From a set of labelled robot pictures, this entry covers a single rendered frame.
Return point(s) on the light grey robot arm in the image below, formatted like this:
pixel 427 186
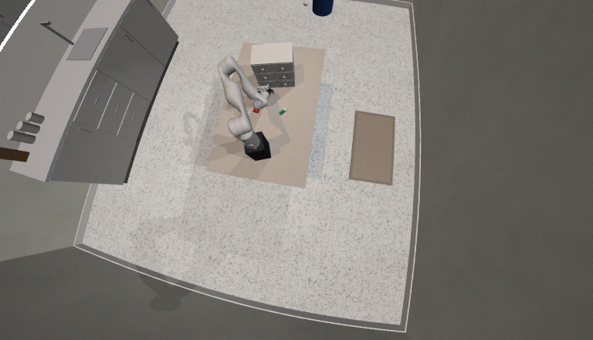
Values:
pixel 240 126

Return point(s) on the grey chest of drawers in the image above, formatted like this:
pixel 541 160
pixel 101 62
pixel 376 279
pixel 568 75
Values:
pixel 273 53

